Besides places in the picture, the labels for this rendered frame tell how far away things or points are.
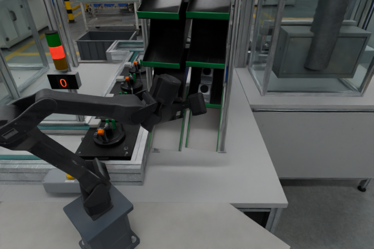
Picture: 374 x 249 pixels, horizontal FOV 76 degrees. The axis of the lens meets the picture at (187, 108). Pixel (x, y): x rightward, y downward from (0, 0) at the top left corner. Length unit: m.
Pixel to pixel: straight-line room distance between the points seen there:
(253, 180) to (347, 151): 1.16
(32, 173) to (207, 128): 0.74
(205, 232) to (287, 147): 1.13
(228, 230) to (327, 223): 1.36
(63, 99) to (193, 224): 0.64
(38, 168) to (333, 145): 1.82
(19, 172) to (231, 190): 0.87
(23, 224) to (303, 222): 1.77
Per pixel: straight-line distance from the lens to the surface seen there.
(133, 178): 1.04
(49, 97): 0.54
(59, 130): 1.35
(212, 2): 0.85
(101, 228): 0.75
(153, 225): 0.96
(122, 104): 0.57
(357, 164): 2.29
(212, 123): 1.02
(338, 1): 1.64
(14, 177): 1.24
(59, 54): 1.14
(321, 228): 2.18
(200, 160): 1.15
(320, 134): 1.93
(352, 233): 2.26
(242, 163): 1.17
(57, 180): 1.06
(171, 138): 1.02
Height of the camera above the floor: 1.68
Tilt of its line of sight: 33 degrees down
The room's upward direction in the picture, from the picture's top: straight up
